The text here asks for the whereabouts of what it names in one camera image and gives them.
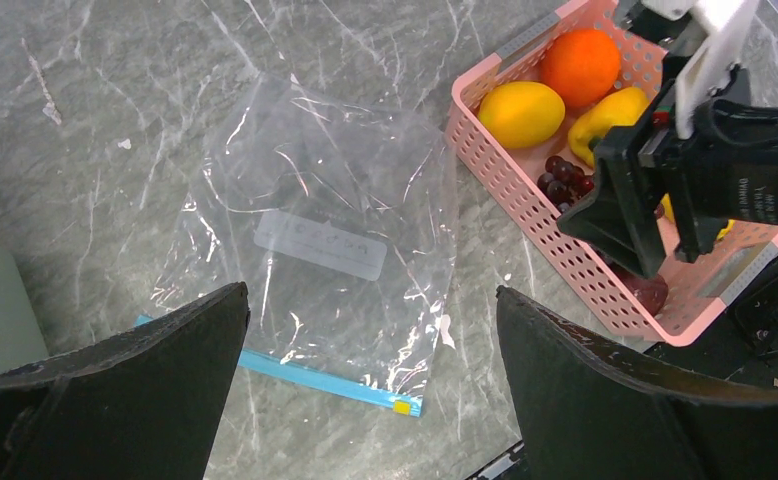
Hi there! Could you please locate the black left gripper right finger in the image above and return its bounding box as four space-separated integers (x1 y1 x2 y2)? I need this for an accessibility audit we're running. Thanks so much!
496 286 778 479

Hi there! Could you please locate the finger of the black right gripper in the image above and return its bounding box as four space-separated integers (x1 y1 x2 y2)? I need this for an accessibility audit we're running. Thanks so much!
557 125 674 278

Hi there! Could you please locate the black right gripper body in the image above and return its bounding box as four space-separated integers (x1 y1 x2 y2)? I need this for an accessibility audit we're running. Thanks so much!
640 56 778 263

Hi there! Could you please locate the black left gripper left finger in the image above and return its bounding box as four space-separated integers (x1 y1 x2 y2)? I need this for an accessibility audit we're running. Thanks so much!
0 282 250 479

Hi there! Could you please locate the yellow bell pepper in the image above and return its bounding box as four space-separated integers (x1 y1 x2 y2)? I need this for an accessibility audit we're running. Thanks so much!
567 87 649 168

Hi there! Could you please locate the yellow mango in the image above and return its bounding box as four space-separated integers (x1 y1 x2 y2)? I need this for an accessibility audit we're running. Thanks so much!
477 81 565 149

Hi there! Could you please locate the orange fruit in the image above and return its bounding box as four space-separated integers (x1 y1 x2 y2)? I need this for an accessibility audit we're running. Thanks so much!
539 29 621 109

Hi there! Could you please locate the clear zip top bag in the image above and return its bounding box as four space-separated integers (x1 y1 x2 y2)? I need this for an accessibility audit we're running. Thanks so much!
140 74 458 417

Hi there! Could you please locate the dark red grape bunch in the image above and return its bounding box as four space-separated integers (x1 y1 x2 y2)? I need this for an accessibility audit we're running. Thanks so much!
536 155 594 213

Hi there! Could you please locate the dark red date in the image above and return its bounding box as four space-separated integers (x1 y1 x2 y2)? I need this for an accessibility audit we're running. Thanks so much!
611 264 670 315

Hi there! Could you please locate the pink perforated plastic basket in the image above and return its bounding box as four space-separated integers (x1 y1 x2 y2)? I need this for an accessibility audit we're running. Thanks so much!
446 1 778 347

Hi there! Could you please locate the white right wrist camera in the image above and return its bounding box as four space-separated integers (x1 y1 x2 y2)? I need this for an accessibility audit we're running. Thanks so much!
613 0 760 139

